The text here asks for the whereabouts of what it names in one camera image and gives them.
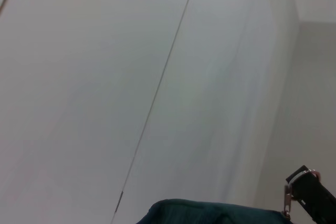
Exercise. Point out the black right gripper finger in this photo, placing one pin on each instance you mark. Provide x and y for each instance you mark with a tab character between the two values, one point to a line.
315	197

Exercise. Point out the dark teal fabric bag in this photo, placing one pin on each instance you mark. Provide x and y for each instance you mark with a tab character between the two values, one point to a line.
204	213

